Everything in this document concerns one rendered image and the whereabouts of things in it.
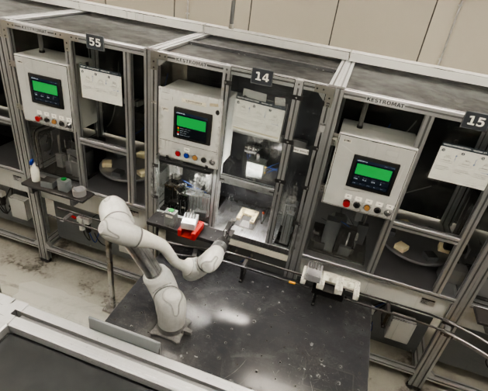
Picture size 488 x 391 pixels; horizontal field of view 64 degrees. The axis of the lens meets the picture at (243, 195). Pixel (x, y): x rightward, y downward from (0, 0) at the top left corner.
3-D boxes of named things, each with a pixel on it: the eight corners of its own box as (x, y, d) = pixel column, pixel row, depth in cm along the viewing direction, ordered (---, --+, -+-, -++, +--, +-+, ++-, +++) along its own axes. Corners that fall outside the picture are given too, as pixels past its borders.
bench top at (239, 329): (78, 358, 209) (77, 353, 207) (170, 244, 297) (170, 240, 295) (361, 470, 179) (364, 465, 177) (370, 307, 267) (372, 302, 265)
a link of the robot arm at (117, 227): (145, 233, 182) (139, 216, 192) (109, 223, 171) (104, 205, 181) (132, 254, 185) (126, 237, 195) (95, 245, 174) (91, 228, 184)
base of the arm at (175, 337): (185, 347, 218) (185, 340, 215) (149, 334, 222) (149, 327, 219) (198, 323, 233) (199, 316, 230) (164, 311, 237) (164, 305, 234)
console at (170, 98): (156, 156, 258) (156, 87, 235) (175, 140, 282) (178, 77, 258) (215, 171, 250) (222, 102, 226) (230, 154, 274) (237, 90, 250)
